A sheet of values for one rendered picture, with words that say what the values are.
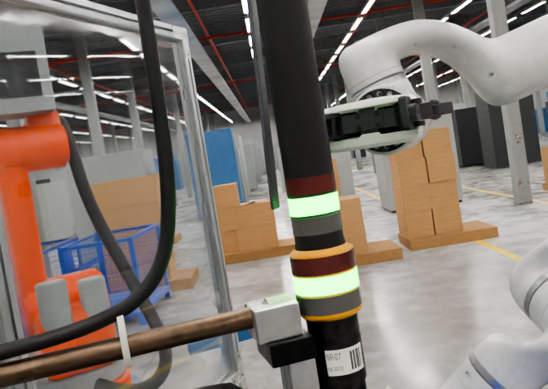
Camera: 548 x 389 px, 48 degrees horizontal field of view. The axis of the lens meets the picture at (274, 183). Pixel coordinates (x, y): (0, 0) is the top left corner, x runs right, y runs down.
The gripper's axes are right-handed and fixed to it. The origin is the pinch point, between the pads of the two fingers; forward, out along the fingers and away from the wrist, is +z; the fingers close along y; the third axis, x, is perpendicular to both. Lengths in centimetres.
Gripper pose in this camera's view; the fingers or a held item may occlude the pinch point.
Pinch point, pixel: (356, 121)
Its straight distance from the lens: 58.9
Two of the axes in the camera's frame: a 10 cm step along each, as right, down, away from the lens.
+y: -9.3, 1.3, 3.4
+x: -1.6, -9.9, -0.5
